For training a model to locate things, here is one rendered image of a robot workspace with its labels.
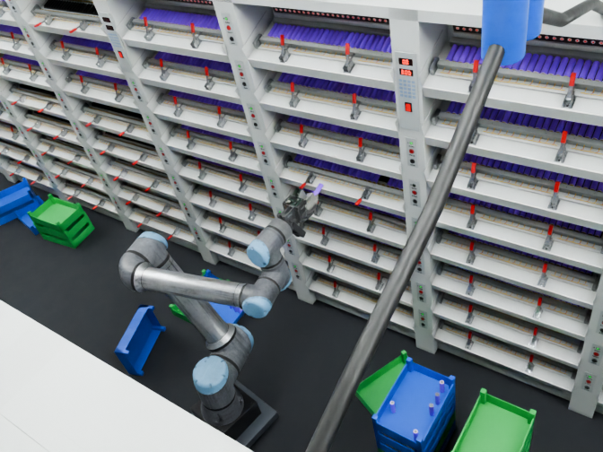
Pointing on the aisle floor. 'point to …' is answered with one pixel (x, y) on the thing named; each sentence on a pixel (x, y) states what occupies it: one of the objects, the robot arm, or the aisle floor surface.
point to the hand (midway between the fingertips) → (313, 197)
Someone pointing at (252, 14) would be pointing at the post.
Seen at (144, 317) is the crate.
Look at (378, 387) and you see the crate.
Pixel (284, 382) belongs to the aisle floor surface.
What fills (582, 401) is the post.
